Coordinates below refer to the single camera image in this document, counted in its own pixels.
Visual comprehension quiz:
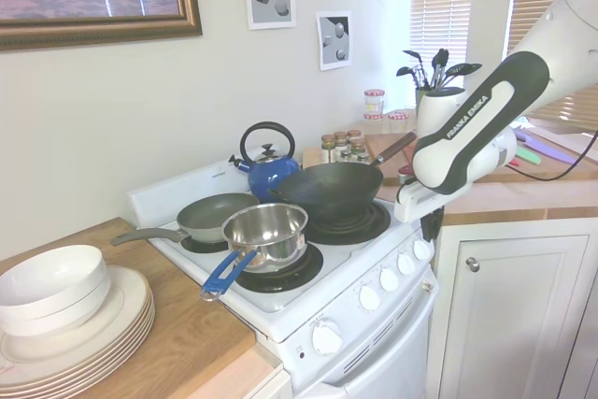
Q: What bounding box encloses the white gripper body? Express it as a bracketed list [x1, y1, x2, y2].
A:
[392, 181, 450, 225]

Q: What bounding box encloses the white electric stove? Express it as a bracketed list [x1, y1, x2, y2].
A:
[125, 155, 441, 399]

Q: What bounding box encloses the black coil burner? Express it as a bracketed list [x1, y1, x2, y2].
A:
[179, 234, 231, 255]
[233, 243, 325, 295]
[302, 201, 392, 247]

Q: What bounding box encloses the jar red checkered lid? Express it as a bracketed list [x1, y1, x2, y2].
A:
[387, 109, 410, 135]
[363, 88, 386, 115]
[363, 111, 386, 136]

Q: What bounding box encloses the pale green utensil holder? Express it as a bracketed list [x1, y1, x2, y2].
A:
[415, 85, 438, 109]

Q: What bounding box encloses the green knife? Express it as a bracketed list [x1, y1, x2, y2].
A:
[513, 143, 544, 167]

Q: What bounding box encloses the cream door cabinet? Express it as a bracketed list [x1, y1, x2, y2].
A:
[428, 218, 598, 399]

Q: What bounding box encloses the white oven door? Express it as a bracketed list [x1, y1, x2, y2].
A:
[292, 272, 441, 399]

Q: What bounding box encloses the wooden cutting board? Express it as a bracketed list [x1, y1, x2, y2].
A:
[363, 127, 598, 186]

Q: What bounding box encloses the purple knife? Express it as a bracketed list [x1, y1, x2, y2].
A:
[526, 129, 586, 165]

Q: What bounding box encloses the black kitchen utensil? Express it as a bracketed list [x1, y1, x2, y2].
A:
[445, 62, 483, 90]
[396, 49, 425, 90]
[431, 48, 450, 92]

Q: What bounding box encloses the white oven temperature knob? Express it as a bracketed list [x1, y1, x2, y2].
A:
[310, 318, 345, 356]

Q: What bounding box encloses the grey still life print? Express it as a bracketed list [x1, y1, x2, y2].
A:
[315, 9, 353, 72]

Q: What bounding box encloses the grey frying pan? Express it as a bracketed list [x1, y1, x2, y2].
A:
[109, 192, 262, 247]

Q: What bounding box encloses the cream dinner plate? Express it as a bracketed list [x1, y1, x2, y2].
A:
[0, 293, 155, 387]
[0, 312, 156, 397]
[0, 286, 154, 384]
[0, 300, 156, 391]
[0, 264, 153, 379]
[0, 306, 156, 393]

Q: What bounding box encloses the white bowl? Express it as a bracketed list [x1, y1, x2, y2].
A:
[0, 271, 113, 338]
[0, 244, 106, 312]

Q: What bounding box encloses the black wok wooden handle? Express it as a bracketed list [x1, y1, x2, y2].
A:
[266, 131, 419, 223]

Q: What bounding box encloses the blue kettle black handle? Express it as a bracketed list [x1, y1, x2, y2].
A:
[227, 121, 302, 202]

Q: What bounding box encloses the steel saucepan blue handle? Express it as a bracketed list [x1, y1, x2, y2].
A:
[199, 202, 310, 302]

